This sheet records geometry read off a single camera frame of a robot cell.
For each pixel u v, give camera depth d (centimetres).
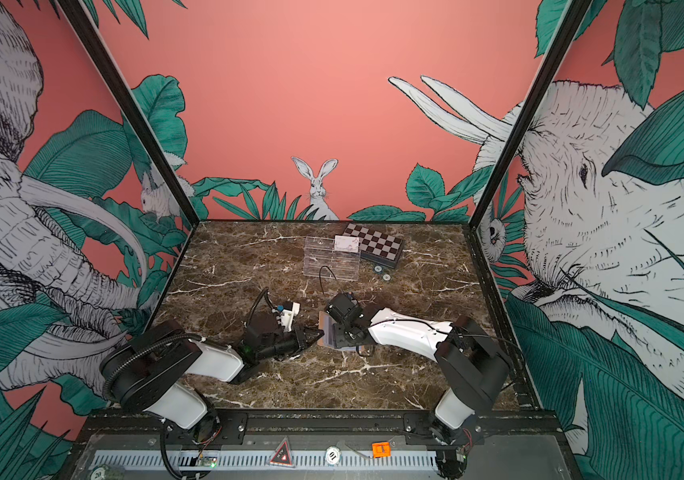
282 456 70
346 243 104
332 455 70
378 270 107
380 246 110
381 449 69
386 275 105
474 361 45
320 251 110
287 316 82
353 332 62
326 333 85
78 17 70
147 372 45
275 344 74
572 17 70
